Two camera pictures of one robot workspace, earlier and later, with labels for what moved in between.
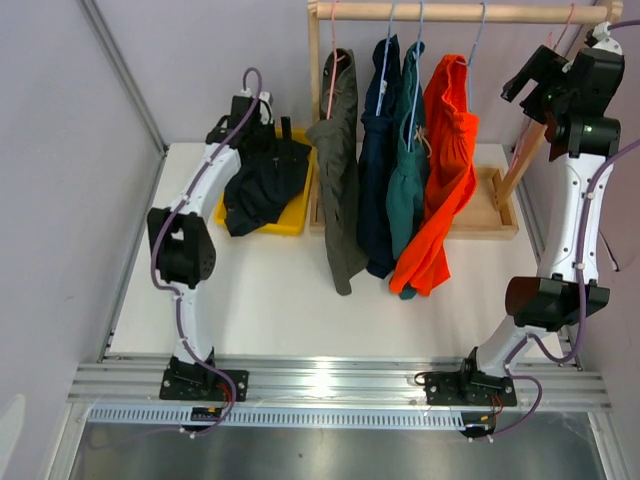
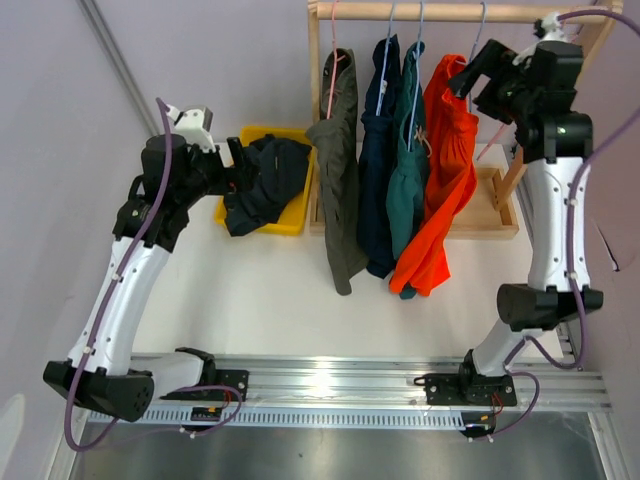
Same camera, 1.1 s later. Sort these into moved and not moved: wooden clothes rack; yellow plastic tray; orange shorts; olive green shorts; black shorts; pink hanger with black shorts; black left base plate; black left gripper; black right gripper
Moved: black left gripper; pink hanger with black shorts; black right gripper
Not moved: olive green shorts; black shorts; yellow plastic tray; wooden clothes rack; orange shorts; black left base plate
